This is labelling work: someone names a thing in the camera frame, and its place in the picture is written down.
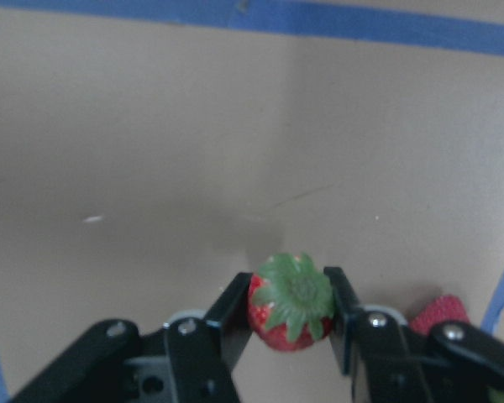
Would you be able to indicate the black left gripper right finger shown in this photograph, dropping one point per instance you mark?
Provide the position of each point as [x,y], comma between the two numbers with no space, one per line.
[388,362]

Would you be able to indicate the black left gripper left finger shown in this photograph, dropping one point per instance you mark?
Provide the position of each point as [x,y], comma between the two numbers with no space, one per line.
[190,359]

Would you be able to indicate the red strawberry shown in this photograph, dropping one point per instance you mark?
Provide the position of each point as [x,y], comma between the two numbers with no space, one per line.
[290,304]
[442,309]

